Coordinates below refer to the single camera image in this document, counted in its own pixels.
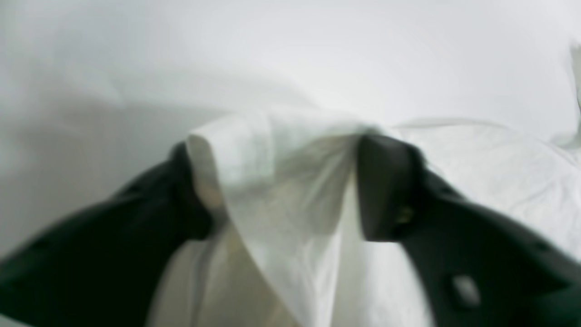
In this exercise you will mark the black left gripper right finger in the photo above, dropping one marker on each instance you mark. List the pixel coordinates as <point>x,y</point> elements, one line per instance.
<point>477,267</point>

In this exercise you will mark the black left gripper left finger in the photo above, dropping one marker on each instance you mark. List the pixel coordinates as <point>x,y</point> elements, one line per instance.
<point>100,266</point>

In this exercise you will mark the white printed t-shirt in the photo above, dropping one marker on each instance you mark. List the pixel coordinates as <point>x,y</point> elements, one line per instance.
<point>271,99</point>

